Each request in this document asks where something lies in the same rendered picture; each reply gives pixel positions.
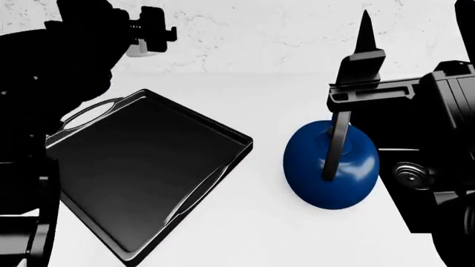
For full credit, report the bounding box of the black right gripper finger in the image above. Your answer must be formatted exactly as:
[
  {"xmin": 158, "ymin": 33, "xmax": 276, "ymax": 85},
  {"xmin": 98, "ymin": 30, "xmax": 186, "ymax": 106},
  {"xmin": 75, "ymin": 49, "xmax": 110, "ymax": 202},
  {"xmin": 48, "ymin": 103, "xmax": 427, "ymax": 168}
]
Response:
[{"xmin": 334, "ymin": 9, "xmax": 387, "ymax": 88}]

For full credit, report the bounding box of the dark vertical panel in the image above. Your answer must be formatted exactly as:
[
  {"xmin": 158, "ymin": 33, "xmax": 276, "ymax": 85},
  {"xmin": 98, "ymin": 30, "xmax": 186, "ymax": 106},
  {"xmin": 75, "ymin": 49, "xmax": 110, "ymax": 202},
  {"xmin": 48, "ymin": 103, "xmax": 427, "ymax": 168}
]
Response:
[{"xmin": 453, "ymin": 0, "xmax": 475, "ymax": 63}]

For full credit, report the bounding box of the black rectangular tray with handles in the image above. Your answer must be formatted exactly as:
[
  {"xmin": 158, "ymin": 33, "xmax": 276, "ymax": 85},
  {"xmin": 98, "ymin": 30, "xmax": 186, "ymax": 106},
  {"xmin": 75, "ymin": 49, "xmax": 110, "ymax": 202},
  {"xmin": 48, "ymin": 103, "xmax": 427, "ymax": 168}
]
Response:
[{"xmin": 45, "ymin": 88, "xmax": 255, "ymax": 267}]

